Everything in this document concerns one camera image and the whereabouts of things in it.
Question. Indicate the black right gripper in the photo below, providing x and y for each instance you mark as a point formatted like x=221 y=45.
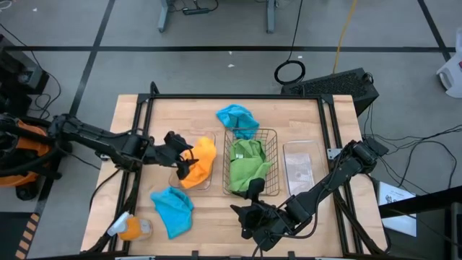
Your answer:
x=267 y=225

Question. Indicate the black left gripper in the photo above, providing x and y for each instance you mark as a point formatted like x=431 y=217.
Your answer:
x=171 y=150

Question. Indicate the orange microfiber towel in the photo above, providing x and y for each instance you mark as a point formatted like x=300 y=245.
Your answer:
x=202 y=162

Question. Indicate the blue microfiber towel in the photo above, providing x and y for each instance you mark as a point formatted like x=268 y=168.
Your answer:
x=236 y=117
x=173 y=213

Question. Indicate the green microfiber towel white tag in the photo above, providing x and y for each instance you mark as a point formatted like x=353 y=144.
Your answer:
x=249 y=148

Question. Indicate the orange juice bottle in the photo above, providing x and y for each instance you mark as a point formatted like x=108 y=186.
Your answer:
x=133 y=229

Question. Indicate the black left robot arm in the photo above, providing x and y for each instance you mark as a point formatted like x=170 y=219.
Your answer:
x=94 y=139

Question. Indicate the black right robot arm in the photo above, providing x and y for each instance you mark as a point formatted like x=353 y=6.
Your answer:
x=325 y=187

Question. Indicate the clear plastic bin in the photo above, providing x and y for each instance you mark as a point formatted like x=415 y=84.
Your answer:
x=175 y=182
x=303 y=169

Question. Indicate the small white device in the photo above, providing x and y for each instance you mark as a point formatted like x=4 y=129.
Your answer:
x=118 y=224

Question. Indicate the black power brick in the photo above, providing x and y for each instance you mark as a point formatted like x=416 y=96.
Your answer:
x=377 y=146

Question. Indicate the black perforated computer case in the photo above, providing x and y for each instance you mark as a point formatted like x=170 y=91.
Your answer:
x=332 y=85

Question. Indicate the white printed paper sheet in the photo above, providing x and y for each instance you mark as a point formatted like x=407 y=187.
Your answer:
x=397 y=216

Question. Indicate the grey desk leg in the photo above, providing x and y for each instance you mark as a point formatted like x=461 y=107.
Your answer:
x=164 y=18
x=270 y=18

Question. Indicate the black power strip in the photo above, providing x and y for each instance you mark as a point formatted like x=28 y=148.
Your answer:
x=196 y=11

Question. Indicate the orange and black machine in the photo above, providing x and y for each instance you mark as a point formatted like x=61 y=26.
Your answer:
x=25 y=144

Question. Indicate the dark desk top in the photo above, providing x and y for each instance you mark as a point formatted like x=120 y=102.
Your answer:
x=426 y=200

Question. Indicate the black equipment box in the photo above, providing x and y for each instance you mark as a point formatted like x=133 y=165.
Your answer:
x=18 y=72

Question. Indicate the white plastic stool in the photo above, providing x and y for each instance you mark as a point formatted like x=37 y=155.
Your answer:
x=453 y=72

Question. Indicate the black aluminium table frame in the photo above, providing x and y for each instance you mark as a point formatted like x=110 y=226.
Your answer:
x=234 y=96

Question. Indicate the silver metal bracket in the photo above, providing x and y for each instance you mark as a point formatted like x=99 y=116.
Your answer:
x=334 y=153

